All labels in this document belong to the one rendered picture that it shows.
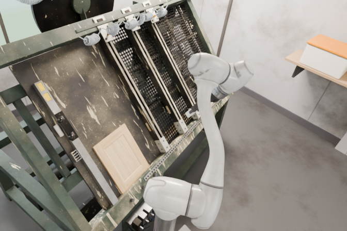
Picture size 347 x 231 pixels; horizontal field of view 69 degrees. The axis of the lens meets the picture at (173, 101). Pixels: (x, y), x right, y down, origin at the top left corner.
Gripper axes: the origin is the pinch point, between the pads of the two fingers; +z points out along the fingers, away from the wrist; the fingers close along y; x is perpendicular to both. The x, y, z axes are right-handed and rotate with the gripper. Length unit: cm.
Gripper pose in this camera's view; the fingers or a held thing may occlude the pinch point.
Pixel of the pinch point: (190, 112)
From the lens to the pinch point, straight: 135.7
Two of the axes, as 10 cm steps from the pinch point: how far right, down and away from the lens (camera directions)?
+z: -5.6, 5.0, 6.6
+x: 5.1, 8.3, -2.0
